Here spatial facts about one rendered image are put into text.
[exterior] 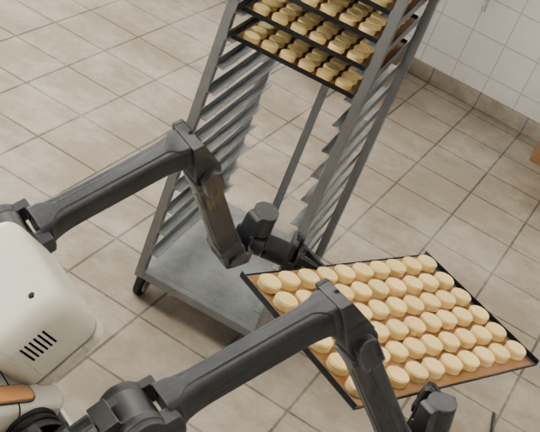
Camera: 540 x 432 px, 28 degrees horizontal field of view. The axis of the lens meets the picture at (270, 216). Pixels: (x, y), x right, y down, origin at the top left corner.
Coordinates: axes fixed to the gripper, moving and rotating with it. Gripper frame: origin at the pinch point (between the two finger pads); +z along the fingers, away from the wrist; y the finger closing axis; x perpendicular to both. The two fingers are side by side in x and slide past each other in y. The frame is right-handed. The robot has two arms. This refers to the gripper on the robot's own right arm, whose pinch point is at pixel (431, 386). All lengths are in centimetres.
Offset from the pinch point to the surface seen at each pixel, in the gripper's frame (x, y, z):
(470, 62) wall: -47, -63, 404
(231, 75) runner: 66, -10, 134
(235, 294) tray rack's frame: 38, -81, 126
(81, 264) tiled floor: 91, -97, 131
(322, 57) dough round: 42, 9, 126
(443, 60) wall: -33, -70, 408
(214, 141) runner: 63, -37, 140
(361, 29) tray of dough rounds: 35, 27, 112
